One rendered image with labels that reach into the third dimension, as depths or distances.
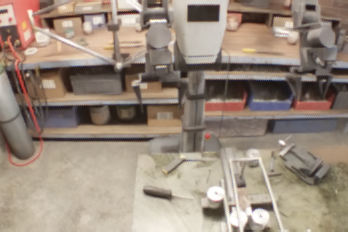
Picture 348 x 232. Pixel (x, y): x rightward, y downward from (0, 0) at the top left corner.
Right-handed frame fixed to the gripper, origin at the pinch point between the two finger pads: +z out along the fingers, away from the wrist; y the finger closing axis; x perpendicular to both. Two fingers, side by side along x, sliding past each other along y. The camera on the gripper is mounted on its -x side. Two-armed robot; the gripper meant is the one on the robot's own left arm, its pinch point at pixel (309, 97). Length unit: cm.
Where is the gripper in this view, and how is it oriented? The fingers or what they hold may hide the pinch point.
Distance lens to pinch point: 86.5
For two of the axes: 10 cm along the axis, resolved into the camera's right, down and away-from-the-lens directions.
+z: 0.6, 9.9, 1.5
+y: 9.9, -0.8, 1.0
